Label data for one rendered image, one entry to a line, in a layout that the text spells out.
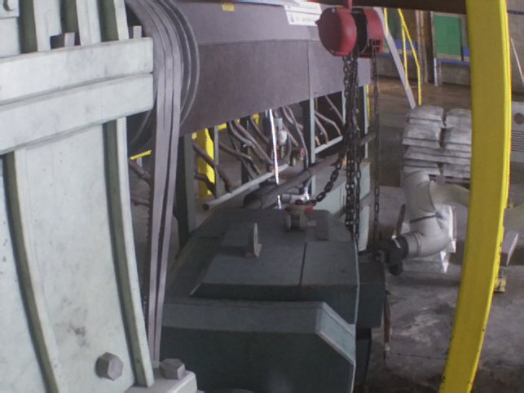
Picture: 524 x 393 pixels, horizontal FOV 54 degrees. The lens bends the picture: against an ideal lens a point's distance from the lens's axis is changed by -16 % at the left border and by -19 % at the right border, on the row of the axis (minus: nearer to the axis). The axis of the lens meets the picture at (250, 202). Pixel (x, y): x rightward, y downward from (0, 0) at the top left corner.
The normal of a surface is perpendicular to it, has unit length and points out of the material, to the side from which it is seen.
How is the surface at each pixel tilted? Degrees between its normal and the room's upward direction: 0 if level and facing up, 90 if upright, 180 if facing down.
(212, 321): 0
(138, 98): 90
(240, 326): 0
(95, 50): 90
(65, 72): 90
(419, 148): 67
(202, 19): 78
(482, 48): 90
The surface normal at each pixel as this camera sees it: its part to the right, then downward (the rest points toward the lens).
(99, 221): 0.89, 0.11
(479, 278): -0.45, 0.26
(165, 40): 0.85, -0.18
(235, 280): -0.03, -0.96
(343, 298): -0.13, 0.28
